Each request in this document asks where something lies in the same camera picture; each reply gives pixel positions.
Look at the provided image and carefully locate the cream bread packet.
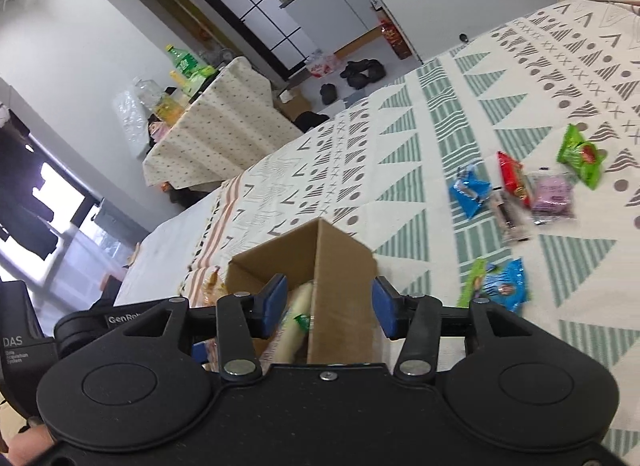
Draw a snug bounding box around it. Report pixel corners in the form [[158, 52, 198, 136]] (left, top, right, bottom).
[[259, 281, 314, 372]]

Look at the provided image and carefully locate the blue cartoon snack packet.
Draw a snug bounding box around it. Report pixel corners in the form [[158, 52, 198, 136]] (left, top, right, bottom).
[[457, 258, 528, 314]]

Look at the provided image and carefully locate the brown stick snack packet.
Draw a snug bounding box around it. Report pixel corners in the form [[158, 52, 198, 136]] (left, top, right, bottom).
[[489, 189, 529, 245]]

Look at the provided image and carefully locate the red snack packet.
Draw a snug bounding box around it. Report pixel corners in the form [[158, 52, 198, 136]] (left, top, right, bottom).
[[497, 152, 530, 209]]

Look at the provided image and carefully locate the purple bun packet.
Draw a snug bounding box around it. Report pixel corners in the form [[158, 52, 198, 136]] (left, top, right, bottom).
[[528, 169, 575, 225]]

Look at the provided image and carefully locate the green snack bag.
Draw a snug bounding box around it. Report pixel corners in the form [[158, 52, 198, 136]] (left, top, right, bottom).
[[556, 123, 604, 189]]

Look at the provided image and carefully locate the person's left hand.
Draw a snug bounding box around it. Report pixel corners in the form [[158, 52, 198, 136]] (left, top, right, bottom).
[[1, 420, 54, 466]]

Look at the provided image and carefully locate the brown cardboard box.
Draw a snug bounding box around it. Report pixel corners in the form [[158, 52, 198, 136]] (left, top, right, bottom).
[[224, 219, 381, 364]]

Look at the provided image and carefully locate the patterned bed blanket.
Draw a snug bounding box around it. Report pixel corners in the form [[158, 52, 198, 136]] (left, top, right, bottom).
[[113, 0, 640, 456]]

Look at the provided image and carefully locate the dotted cream tablecloth table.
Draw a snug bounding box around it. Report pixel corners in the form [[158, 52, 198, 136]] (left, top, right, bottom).
[[142, 57, 302, 189]]

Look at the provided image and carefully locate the yellow oil bottle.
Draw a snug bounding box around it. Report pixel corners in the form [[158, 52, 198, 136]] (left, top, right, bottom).
[[134, 78, 186, 128]]

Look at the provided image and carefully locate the cardboard box on floor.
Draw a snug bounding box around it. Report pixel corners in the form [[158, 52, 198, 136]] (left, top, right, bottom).
[[273, 88, 312, 122]]

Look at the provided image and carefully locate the single black slipper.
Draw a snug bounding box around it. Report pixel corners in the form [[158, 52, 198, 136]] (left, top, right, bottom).
[[320, 83, 337, 106]]

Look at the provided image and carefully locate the black slippers pile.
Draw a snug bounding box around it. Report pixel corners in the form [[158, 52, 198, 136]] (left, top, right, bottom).
[[340, 59, 386, 90]]

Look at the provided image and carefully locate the green soda bottle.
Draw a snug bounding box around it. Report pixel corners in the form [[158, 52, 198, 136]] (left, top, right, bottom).
[[165, 44, 212, 79]]

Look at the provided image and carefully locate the red white plastic bag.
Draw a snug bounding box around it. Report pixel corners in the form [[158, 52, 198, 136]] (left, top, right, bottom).
[[305, 50, 342, 79]]

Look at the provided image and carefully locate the red oil bottle on floor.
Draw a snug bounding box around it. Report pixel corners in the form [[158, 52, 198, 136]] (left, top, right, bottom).
[[380, 19, 412, 59]]

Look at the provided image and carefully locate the white kitchen cabinet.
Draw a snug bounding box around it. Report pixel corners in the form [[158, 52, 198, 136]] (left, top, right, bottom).
[[281, 0, 378, 58]]

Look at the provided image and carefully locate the black framed glass door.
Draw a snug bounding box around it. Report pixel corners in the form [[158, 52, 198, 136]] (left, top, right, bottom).
[[204, 0, 316, 80]]

